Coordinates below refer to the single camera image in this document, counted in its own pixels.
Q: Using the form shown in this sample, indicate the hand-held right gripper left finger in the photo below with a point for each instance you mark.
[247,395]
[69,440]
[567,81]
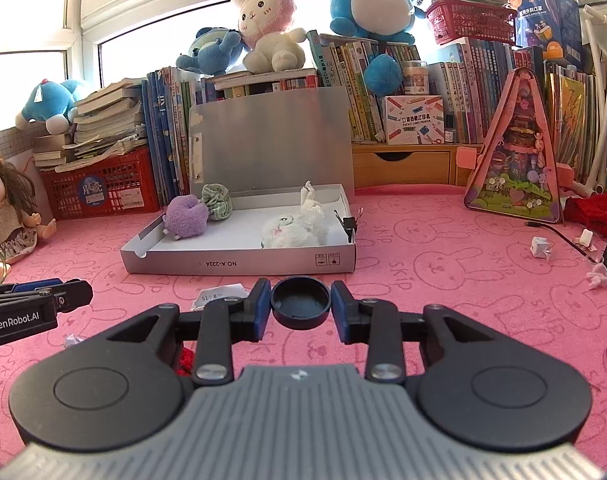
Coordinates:
[261,310]

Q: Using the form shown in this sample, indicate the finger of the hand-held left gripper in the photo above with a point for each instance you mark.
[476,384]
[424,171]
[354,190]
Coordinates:
[38,285]
[73,295]

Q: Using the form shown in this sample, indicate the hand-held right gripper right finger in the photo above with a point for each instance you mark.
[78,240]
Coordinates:
[341,310]

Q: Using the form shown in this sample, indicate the black round lid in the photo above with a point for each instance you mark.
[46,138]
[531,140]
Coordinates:
[301,305]

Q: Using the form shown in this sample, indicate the large paper origami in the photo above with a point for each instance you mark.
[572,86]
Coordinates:
[218,296]

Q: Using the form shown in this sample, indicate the small paper piece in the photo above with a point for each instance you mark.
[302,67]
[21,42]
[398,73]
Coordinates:
[73,340]

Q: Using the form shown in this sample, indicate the white fluffy plush toy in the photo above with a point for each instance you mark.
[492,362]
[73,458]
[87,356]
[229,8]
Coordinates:
[293,230]

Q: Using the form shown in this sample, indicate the silver cardboard box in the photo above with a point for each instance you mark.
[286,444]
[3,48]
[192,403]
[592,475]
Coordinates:
[243,225]

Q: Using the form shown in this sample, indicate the red knitted bow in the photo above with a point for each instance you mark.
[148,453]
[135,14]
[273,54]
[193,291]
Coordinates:
[184,360]

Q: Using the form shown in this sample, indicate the white tissue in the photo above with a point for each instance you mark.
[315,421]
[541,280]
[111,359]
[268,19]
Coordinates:
[311,200]

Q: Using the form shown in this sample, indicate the green checkered scrunchie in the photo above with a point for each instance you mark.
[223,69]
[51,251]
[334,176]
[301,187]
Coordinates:
[217,202]

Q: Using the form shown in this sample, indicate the purple plush toy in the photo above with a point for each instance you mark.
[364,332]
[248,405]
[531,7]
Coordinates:
[186,217]

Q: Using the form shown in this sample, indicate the brown-haired doll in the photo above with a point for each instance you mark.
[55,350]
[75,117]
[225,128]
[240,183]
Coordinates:
[3,220]

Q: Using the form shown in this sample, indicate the black binder clip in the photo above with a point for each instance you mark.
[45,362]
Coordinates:
[348,222]

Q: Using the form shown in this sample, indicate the pink rabbit-print mat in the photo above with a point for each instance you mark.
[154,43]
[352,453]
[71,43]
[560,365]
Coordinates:
[433,285]

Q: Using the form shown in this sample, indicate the large red plastic basket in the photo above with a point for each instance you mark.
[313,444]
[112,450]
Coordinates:
[123,185]

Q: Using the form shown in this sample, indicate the grey grid cutting mat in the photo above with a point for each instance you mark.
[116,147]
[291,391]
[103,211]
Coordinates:
[13,142]

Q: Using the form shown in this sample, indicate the wooden drawer unit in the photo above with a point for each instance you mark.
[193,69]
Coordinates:
[403,165]

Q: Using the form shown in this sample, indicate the stack of worn books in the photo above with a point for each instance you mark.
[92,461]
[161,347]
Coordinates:
[108,120]

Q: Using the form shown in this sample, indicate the blue and white cat plush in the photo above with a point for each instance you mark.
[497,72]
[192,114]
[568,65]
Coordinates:
[48,102]

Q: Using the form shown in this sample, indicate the row of tall blue books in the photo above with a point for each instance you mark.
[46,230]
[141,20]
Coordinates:
[163,130]

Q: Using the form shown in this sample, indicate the label printer box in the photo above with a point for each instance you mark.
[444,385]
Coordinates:
[413,120]

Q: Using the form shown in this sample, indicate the small white paper origami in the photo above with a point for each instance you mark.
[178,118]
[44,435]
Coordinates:
[541,247]

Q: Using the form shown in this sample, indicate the small dark bottle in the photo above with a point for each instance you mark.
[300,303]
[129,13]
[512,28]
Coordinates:
[450,130]

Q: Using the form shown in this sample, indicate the row of green yellow books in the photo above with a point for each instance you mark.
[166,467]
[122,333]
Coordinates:
[348,90]

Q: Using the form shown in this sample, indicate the pink triangular toy house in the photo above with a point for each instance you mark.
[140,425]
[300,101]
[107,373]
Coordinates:
[518,175]

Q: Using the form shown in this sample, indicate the stack of flat books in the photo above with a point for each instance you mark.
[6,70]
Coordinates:
[263,82]

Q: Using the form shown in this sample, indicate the white plastic jar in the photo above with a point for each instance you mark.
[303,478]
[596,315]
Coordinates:
[415,77]

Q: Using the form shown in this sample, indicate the row of grey-blue books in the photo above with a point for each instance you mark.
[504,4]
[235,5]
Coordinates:
[478,90]

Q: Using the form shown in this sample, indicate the small blue plush toy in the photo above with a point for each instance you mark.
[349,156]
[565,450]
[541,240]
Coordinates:
[213,50]

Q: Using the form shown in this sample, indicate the red knitted cloth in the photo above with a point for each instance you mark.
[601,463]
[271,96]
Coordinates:
[596,212]

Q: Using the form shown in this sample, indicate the pink and white rabbit plush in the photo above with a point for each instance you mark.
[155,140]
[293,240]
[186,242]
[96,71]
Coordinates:
[268,20]

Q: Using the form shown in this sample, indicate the row of thin picture books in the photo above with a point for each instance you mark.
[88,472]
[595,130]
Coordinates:
[578,120]

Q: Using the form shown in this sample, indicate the large blue plush toy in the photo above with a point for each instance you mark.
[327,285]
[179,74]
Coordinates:
[368,5]

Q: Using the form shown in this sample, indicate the small red plastic basket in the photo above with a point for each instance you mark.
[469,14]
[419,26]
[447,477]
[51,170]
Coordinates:
[468,22]

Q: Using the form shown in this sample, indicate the white plastic pipes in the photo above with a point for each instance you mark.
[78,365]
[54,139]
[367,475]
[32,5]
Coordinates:
[606,110]

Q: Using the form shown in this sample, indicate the dark blue mask box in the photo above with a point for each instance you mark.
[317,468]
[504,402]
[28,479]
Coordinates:
[548,15]

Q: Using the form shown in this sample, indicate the white window frame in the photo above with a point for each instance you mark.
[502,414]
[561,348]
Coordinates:
[183,10]

